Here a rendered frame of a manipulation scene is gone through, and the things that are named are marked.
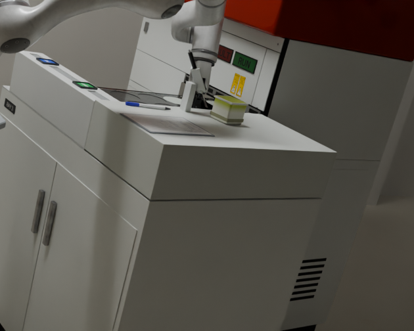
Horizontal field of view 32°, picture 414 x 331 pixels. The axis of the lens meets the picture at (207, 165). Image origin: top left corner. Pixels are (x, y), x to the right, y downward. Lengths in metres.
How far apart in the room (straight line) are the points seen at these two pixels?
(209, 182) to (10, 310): 0.93
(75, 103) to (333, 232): 1.25
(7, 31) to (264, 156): 0.73
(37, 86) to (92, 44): 1.70
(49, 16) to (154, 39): 1.15
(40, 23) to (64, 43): 2.15
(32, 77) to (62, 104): 0.23
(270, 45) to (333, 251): 0.96
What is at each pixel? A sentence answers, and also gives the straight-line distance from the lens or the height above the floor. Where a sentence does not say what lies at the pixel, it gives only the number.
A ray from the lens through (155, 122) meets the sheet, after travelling 1.86.
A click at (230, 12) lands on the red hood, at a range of 2.44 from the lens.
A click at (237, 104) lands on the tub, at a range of 2.05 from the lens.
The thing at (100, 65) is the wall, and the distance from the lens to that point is 4.01.
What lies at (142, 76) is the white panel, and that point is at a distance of 2.91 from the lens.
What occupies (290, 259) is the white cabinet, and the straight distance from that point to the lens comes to 2.17.
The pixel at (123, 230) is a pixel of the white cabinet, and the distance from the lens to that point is 1.83.
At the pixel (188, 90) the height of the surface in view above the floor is 1.03.
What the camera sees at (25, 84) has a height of 0.88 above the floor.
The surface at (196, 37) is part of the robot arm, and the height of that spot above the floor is 1.16.
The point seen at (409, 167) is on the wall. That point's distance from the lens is 5.80.
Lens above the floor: 1.41
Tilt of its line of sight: 16 degrees down
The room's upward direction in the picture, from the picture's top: 15 degrees clockwise
